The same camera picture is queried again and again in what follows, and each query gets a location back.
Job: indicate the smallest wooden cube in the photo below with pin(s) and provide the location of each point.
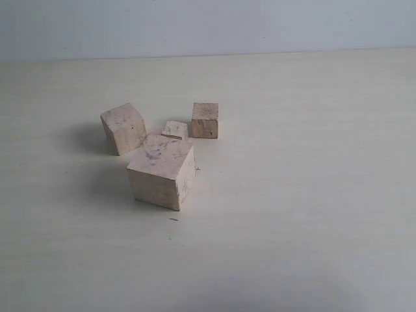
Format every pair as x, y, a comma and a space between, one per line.
177, 130

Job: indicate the second largest wooden cube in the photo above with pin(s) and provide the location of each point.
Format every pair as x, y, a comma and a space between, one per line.
124, 127

